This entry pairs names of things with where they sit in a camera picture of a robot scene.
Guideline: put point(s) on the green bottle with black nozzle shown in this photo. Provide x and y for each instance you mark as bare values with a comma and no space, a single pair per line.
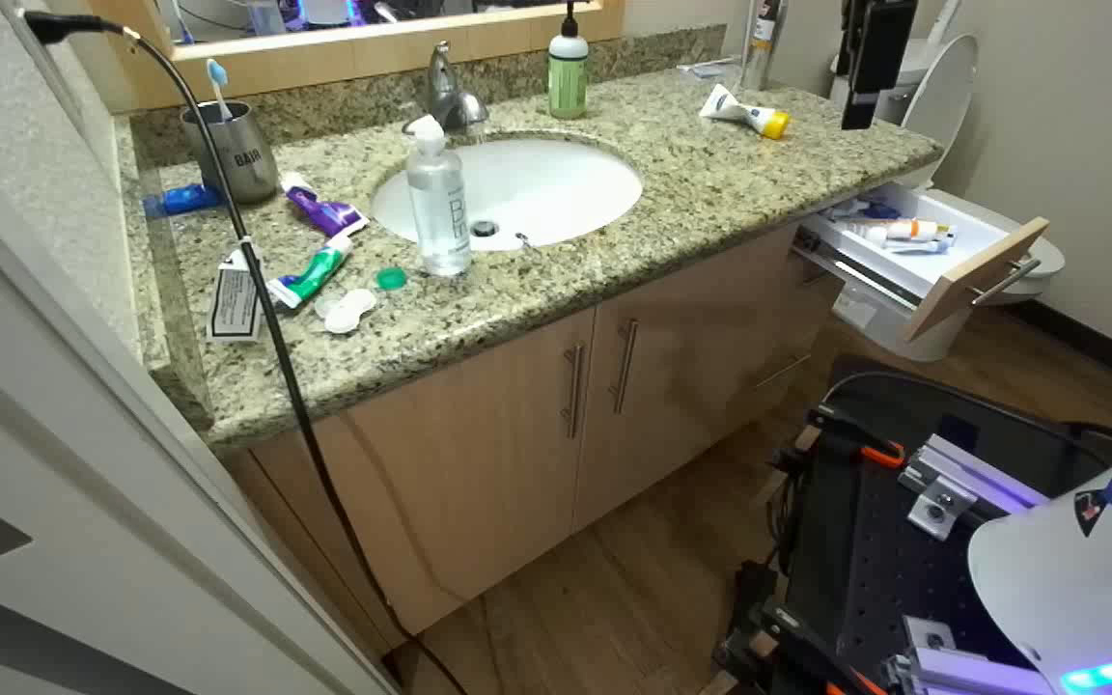
567,83

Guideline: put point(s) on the dark blue drawer item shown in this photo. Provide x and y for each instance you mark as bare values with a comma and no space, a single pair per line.
883,207

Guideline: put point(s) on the white sink basin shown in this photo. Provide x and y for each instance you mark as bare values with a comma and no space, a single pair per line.
557,195

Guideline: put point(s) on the orange white tube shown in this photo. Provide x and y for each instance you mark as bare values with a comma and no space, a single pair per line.
916,234

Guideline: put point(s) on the blue white toothbrush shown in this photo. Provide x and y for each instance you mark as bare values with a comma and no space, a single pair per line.
219,79

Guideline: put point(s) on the purple toothpaste tube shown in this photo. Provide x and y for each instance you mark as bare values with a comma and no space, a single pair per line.
325,208

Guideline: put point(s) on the black robot table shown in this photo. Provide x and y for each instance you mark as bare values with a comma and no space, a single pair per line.
867,566

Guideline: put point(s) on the white toilet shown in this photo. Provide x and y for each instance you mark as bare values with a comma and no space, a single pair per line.
943,90

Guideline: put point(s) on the chrome faucet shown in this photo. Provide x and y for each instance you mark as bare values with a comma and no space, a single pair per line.
450,100

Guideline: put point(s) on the white door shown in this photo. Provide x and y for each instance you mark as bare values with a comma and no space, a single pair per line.
67,540

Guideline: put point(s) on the orange black clamp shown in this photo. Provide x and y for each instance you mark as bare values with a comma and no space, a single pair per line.
860,445
793,648

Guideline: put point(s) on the white contact lens case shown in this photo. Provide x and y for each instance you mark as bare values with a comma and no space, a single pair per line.
347,311

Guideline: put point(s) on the wooden framed mirror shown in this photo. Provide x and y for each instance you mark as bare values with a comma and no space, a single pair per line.
365,46

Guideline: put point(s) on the wooden vanity cabinet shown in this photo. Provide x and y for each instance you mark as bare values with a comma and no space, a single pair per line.
480,464

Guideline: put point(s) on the green white toothpaste tube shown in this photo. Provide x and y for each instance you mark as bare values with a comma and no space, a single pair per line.
310,276

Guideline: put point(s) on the white paper packet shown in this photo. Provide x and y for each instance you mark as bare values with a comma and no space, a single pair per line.
710,70

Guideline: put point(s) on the aluminium robot base mount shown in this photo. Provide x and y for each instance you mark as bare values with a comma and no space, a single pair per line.
965,483

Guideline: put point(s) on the small items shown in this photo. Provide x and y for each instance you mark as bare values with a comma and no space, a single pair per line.
727,104

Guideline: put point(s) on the clear soap pump bottle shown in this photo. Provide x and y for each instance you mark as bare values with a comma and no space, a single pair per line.
441,212

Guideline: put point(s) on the metal sink drain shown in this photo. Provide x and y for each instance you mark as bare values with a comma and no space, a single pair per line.
482,230

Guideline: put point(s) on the grey metal toothbrush cup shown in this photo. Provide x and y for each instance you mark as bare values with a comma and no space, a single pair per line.
240,158

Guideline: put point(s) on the blue plastic item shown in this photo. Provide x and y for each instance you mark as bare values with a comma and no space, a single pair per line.
180,199

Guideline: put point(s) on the small green cap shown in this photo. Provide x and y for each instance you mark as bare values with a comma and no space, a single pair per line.
392,279

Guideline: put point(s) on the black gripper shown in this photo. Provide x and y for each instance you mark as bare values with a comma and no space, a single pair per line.
874,60

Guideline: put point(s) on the silver bottle with orange cap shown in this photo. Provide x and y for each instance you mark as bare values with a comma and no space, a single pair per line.
763,51

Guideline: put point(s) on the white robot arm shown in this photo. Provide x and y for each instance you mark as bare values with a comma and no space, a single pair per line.
1072,590

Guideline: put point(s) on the open wooden drawer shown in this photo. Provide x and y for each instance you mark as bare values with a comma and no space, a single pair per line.
982,276

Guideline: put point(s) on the flat white drawer item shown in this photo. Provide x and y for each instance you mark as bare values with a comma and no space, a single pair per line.
919,248

